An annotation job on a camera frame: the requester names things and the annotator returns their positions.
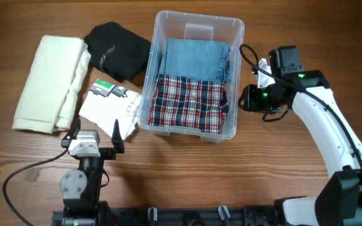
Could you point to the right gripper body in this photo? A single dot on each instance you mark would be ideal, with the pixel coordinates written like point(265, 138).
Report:
point(261, 99)

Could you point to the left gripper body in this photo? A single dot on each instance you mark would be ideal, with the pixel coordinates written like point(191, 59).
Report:
point(107, 154)

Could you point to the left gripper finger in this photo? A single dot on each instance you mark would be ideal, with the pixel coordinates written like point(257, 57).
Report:
point(116, 138)
point(75, 129)

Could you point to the blue denim jeans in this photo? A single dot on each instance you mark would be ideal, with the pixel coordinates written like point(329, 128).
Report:
point(196, 59)

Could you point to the red navy plaid shirt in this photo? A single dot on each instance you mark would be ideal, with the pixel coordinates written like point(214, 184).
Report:
point(184, 102)

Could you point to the black garment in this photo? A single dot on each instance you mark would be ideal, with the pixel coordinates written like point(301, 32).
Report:
point(116, 51)

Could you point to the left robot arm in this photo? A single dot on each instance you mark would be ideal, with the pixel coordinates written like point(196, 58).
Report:
point(81, 187)

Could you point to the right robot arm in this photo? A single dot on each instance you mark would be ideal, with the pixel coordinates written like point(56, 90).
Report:
point(283, 86)

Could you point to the clear plastic storage container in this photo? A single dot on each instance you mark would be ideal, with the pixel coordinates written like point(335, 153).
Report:
point(172, 24)

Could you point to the white printed t-shirt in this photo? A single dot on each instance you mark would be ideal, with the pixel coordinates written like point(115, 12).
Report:
point(107, 103)

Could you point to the folded cream white cloth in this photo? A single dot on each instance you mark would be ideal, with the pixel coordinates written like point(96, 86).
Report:
point(49, 98)

